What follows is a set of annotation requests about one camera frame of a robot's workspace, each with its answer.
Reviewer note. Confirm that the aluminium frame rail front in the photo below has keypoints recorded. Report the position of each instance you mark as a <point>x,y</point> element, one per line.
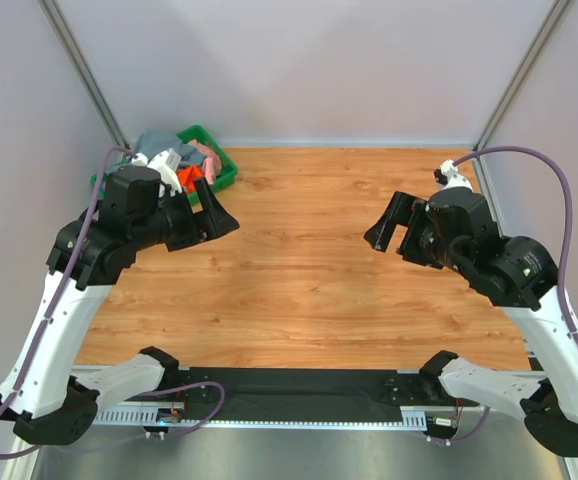
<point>179,437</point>

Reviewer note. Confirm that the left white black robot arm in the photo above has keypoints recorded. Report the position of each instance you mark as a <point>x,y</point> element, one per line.
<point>47,404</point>

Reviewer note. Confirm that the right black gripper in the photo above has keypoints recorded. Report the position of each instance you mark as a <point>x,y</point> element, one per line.
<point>414,236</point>

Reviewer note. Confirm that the aluminium corner post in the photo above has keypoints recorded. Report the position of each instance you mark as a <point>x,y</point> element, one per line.
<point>68,41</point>
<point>552,20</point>

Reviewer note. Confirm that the orange t shirt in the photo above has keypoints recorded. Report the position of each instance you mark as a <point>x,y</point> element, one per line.
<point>187,176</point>

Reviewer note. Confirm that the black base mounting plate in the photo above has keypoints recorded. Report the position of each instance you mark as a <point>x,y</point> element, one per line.
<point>311,395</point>

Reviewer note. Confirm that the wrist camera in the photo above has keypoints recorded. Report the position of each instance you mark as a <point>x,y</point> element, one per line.
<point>447,176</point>
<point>166,164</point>

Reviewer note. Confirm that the pink t shirt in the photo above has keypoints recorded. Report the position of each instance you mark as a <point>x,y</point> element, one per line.
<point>211,165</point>

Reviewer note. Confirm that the green plastic bin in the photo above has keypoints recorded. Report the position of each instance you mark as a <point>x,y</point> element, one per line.
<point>196,132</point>

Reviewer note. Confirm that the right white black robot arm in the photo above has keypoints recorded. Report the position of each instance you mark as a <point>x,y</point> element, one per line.
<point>454,229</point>

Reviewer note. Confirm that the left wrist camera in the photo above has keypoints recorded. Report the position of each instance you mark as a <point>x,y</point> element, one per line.
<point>166,164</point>

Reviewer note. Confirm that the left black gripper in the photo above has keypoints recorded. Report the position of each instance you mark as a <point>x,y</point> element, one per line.
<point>192,223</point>

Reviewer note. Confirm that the left aluminium corner post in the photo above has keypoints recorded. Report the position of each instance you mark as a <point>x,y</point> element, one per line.
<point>68,41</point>

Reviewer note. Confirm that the right aluminium corner post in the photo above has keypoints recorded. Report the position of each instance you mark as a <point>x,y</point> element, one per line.
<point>552,20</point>

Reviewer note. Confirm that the grey-blue t shirt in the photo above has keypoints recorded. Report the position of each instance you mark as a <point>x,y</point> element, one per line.
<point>154,141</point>

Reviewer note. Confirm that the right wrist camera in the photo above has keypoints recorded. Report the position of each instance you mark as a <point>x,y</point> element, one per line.
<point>447,176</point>

